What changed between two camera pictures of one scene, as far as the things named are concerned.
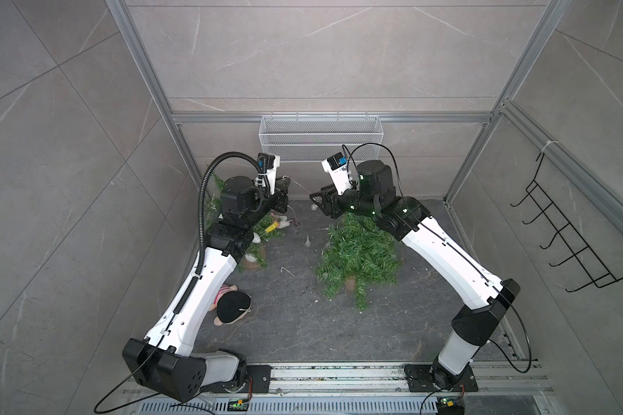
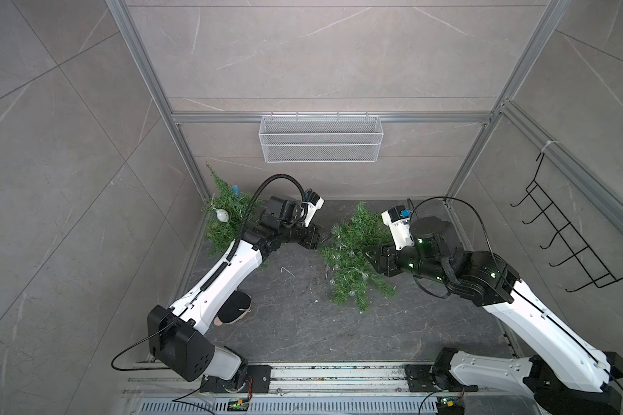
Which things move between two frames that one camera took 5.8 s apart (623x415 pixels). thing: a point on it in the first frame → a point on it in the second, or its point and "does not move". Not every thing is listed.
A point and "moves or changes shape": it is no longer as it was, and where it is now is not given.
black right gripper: [332, 202] → [385, 254]
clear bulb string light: [313, 206] moves or changes shape
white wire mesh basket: [306, 138] does not move
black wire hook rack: [569, 239] does not move
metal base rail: [388, 382] does not move
